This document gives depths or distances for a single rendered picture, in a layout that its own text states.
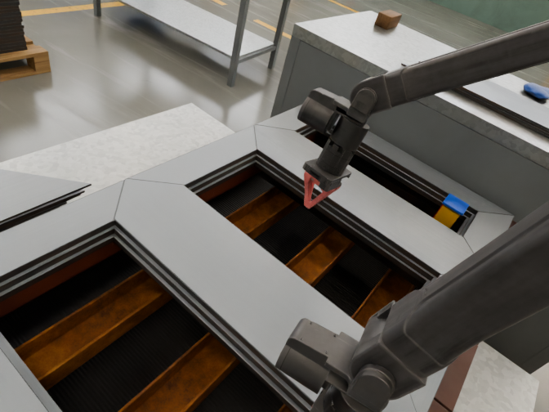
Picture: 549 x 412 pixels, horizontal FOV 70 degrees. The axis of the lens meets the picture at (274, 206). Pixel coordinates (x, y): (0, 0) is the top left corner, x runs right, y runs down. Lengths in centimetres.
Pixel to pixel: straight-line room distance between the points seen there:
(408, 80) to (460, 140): 65
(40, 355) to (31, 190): 36
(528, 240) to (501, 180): 101
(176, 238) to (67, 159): 47
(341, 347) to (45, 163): 90
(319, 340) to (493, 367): 74
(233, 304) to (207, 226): 19
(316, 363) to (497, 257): 23
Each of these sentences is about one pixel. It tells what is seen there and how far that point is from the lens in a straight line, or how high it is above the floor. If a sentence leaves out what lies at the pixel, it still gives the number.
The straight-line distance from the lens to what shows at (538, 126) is 138.
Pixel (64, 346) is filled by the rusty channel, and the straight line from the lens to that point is 89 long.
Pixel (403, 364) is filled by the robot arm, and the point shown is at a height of 114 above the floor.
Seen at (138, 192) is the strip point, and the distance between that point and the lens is 89.
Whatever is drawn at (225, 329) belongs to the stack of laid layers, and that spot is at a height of 84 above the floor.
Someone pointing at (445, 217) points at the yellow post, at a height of 85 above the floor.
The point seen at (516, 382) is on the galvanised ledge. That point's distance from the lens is 118.
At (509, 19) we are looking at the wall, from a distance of 959.
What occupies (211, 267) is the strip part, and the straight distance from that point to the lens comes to 76.
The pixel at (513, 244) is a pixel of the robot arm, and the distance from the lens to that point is 34.
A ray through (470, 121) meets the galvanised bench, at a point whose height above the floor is 103.
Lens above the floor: 146
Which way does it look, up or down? 41 degrees down
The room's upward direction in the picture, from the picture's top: 18 degrees clockwise
